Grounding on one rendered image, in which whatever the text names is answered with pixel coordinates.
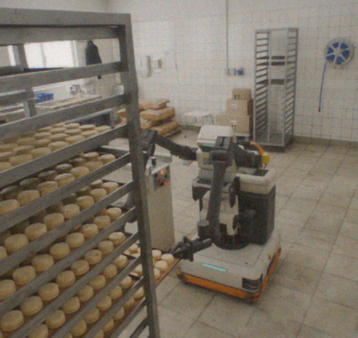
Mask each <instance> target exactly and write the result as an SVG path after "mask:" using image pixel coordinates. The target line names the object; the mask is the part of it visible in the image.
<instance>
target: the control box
mask: <svg viewBox="0 0 358 338"><path fill-rule="evenodd" d="M167 167H169V163H166V164H164V165H163V166H161V167H160V168H158V169H155V170H154V171H151V175H149V178H150V187H151V191H154V190H156V189H159V188H160V187H161V186H163V185H164V182H165V184H166V183H168V182H169V181H170V170H169V171H167ZM162 170H163V171H164V172H163V173H161V171H162ZM155 173H157V177H155ZM166 174H168V175H169V176H168V177H167V178H165V175H166ZM158 179H161V182H160V183H158V182H157V181H158Z"/></svg>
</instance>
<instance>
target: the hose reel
mask: <svg viewBox="0 0 358 338"><path fill-rule="evenodd" d="M323 55H324V60H325V62H324V68H325V65H326V62H327V63H328V64H329V65H330V66H339V67H338V69H341V67H340V66H342V65H344V64H346V63H347V62H348V61H349V60H350V58H351V57H352V55H353V45H352V43H351V42H350V41H349V40H347V39H346V38H334V39H332V40H331V41H329V42H327V44H326V45H325V46H324V49H323ZM324 72H325V69H324ZM323 80H324V73H323V78H322V82H321V89H320V100H321V93H322V86H323ZM318 112H320V102H319V109H318Z"/></svg>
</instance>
